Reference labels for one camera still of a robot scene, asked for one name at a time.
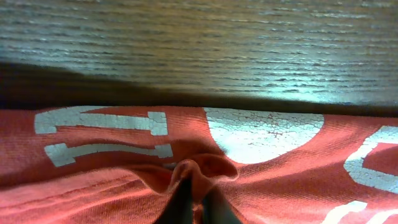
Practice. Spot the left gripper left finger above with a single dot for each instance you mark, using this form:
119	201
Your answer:
179	209

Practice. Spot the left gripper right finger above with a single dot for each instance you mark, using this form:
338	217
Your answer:
216	209

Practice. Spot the orange t-shirt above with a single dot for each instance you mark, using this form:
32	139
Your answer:
102	164

